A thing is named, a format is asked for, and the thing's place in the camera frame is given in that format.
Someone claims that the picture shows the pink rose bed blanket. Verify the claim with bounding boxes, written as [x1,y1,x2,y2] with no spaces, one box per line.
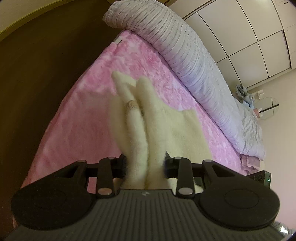
[23,31,242,186]

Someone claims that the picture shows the mauve pillow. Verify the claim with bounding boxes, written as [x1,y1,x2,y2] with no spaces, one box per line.
[240,155,260,175]

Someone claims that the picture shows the oval vanity mirror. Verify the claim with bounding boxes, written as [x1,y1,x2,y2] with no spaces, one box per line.
[254,97,280,120]

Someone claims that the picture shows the cream wardrobe doors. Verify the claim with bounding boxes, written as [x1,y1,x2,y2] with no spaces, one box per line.
[170,0,295,91]

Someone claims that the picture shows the grey striped duvet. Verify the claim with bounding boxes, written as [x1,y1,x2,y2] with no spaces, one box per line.
[103,1,266,160]

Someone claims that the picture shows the cream knitted sweater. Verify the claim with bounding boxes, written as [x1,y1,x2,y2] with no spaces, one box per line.
[110,71,212,192]

